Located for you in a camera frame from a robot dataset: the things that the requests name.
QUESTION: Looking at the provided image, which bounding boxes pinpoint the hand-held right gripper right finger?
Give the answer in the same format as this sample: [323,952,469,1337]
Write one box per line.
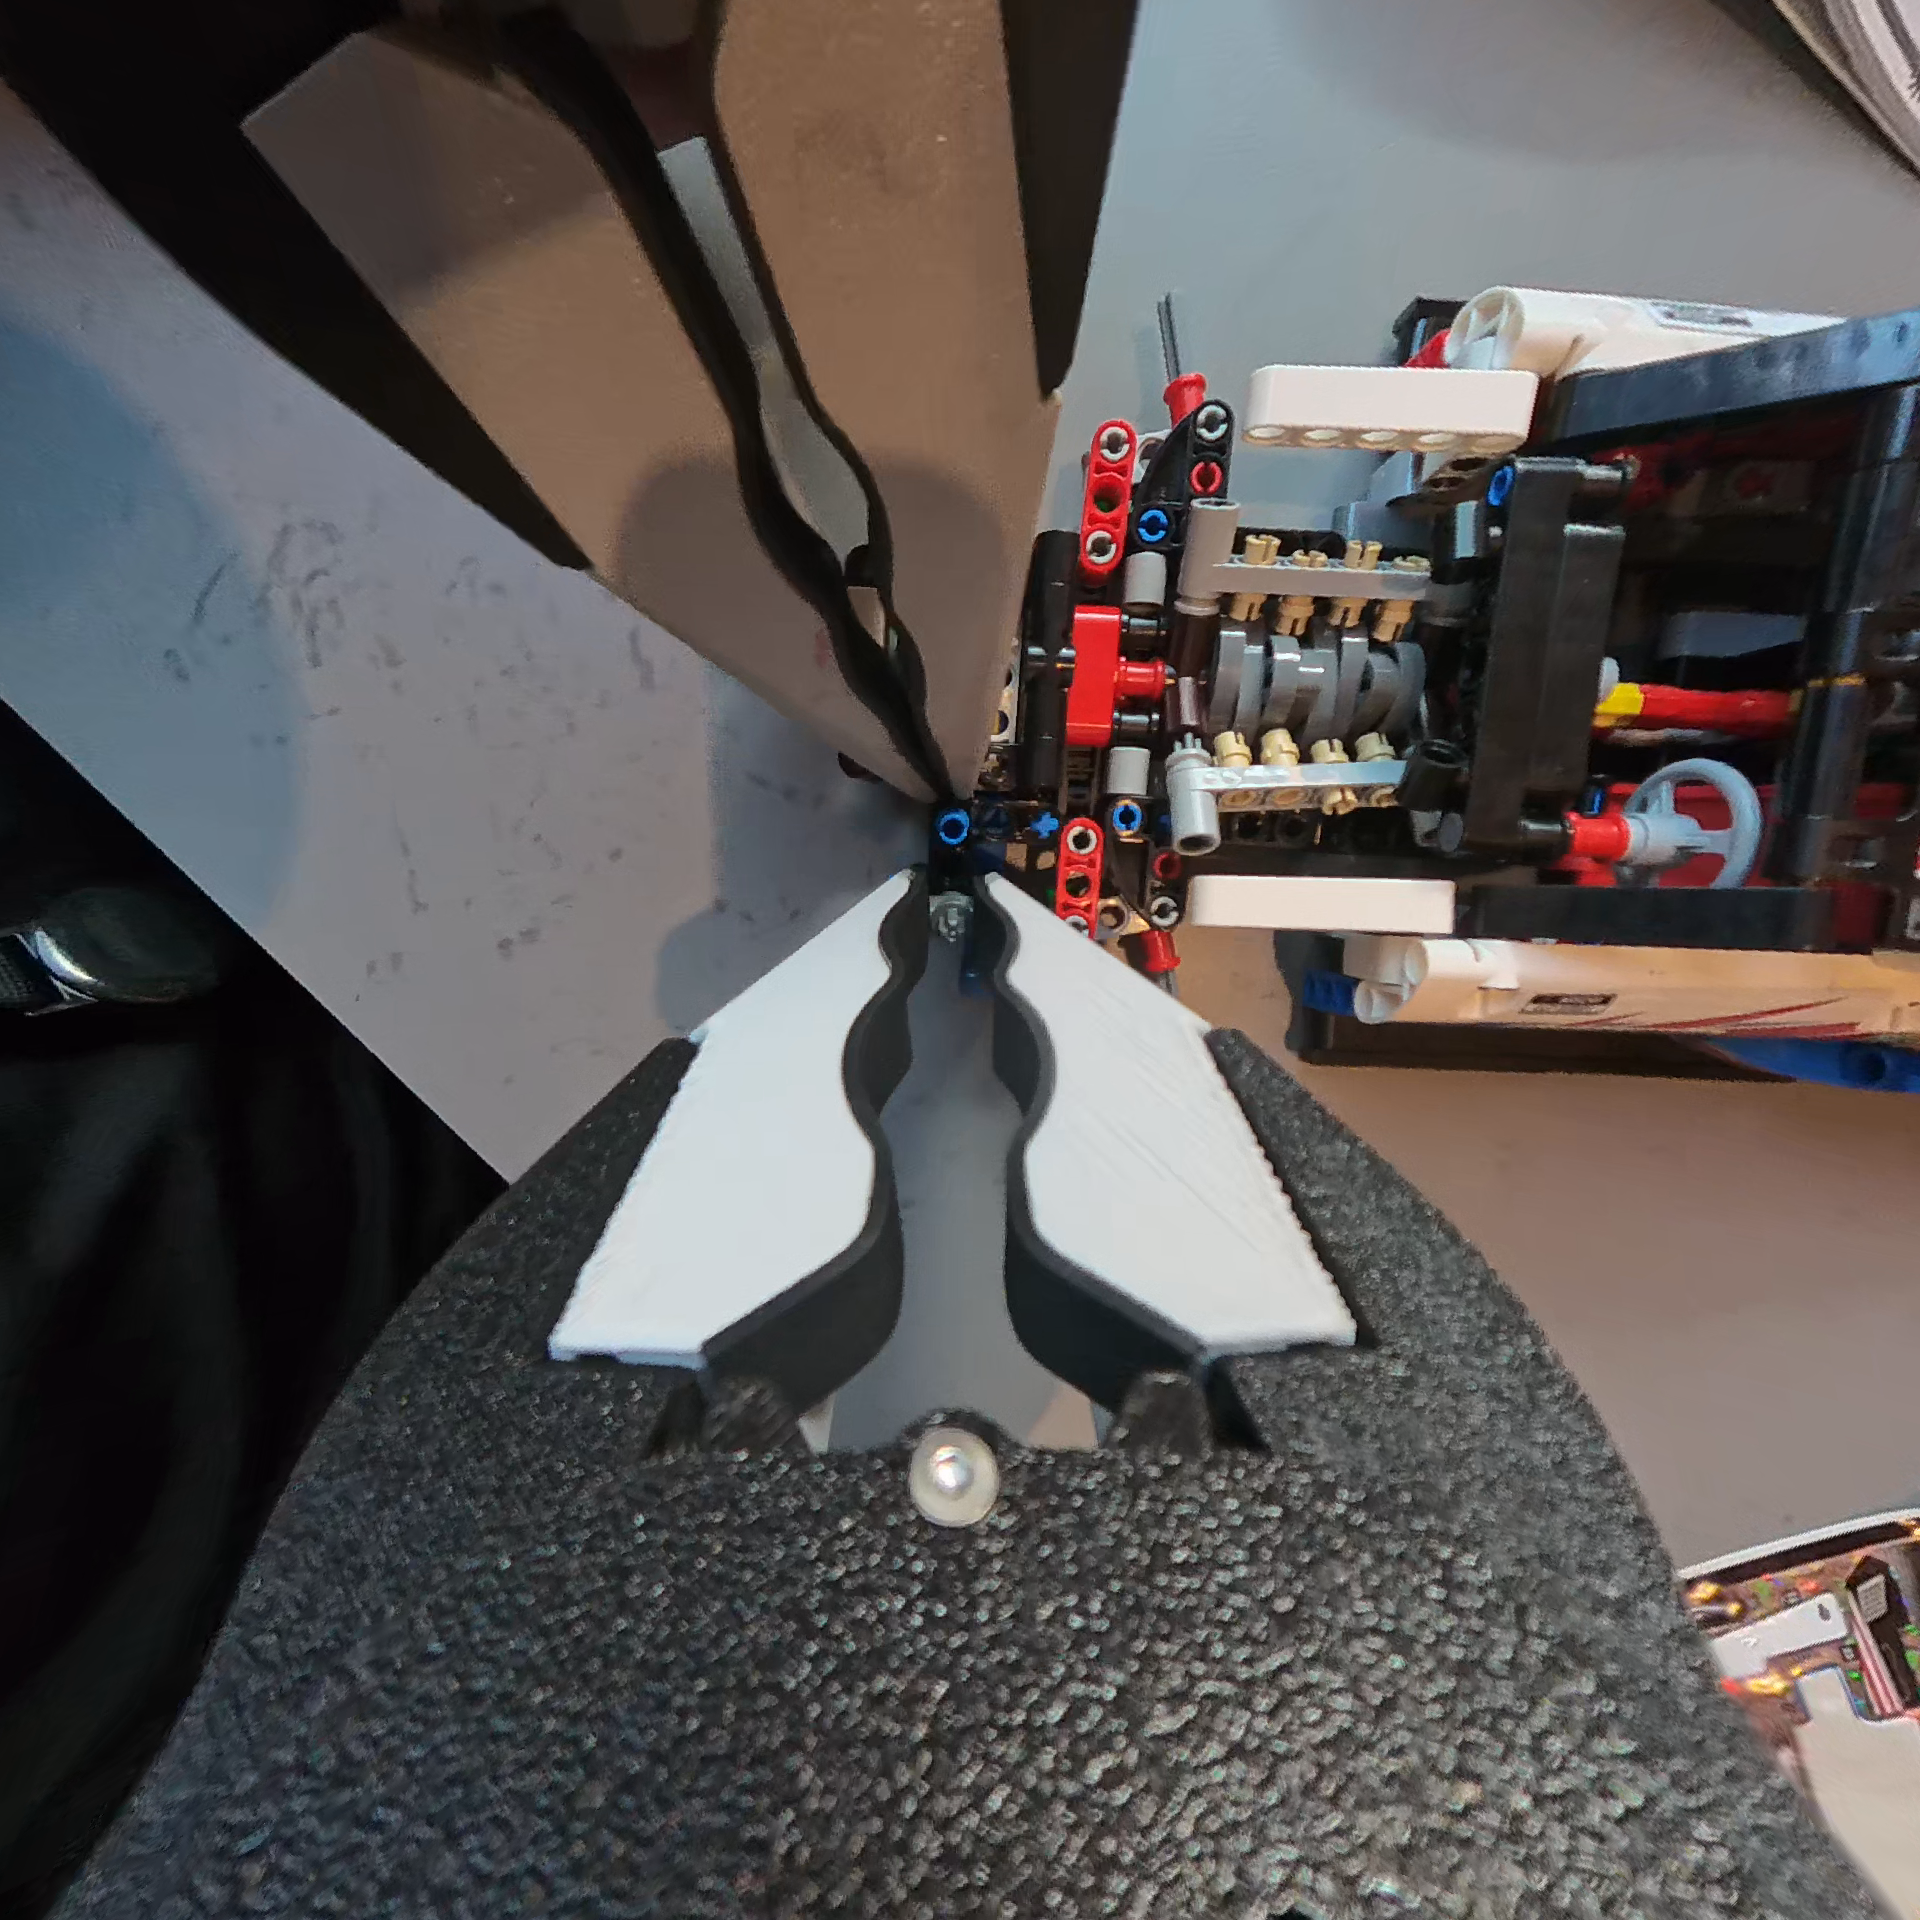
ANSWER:
[970,874,1360,1446]

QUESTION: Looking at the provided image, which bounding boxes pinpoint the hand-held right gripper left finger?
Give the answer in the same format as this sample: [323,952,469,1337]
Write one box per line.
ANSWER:
[547,872,933,1426]

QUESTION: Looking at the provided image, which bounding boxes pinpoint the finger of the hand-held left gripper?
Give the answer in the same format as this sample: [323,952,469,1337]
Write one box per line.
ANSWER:
[239,23,950,801]
[709,0,1070,806]

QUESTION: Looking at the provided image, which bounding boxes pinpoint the black connector with blue pin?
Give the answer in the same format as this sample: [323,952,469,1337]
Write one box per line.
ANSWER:
[923,801,1002,994]

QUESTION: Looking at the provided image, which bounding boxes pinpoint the toy brick race car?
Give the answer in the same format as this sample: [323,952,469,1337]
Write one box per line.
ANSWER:
[986,287,1920,1091]

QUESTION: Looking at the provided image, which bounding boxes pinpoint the grey desk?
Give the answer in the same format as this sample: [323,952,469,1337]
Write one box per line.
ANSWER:
[0,0,1920,1578]

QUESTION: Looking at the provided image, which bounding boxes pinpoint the person's black clothing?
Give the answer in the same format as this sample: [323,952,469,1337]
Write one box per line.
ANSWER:
[0,705,509,1920]

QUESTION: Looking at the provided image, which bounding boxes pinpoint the open building instruction book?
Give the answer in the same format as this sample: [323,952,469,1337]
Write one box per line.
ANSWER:
[1761,0,1920,153]

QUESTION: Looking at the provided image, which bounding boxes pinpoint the holographic sticker sheet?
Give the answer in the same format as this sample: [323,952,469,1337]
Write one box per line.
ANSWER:
[1677,1511,1920,1920]

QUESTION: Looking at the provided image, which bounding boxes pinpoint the black lanyard with badge reel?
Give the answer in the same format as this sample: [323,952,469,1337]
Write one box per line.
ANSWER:
[0,886,230,1025]

